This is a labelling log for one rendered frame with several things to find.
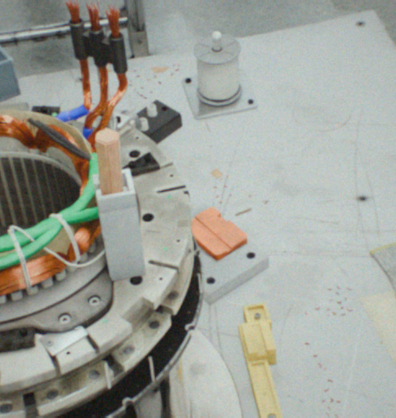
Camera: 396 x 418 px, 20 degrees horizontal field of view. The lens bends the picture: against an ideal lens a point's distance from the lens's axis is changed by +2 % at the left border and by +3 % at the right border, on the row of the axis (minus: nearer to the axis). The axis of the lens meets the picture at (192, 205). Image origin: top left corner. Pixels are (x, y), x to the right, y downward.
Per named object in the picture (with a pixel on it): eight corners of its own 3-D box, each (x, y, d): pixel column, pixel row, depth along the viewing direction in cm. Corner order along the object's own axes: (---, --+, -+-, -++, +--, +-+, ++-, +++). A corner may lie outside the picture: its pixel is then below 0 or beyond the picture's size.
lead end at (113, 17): (123, 40, 85) (119, 10, 83) (109, 42, 85) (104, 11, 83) (122, 31, 86) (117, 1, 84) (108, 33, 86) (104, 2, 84)
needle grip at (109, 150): (127, 201, 80) (123, 138, 76) (106, 208, 79) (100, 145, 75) (118, 188, 81) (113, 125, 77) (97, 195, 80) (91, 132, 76)
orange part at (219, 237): (249, 242, 128) (249, 236, 127) (216, 262, 126) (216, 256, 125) (212, 211, 132) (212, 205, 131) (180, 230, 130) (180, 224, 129)
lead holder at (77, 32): (129, 74, 87) (124, 38, 85) (77, 80, 87) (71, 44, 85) (124, 46, 90) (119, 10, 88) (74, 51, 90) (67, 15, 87)
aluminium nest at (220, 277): (269, 266, 127) (269, 252, 125) (209, 304, 123) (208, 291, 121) (205, 213, 134) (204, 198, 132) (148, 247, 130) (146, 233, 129)
